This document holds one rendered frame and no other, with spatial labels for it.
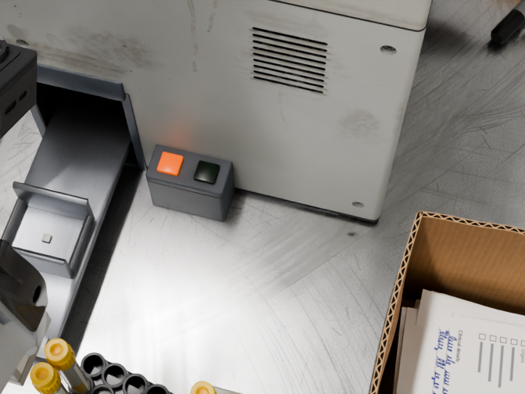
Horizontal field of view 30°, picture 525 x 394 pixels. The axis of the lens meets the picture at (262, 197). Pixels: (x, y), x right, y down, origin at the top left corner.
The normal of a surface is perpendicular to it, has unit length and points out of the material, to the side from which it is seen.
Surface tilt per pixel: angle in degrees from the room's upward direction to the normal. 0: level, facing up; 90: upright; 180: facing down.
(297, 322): 0
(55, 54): 90
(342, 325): 0
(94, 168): 0
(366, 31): 90
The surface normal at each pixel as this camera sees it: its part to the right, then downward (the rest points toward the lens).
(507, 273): -0.24, 0.86
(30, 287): 0.94, 0.18
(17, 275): 0.87, 0.07
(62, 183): 0.00, -0.43
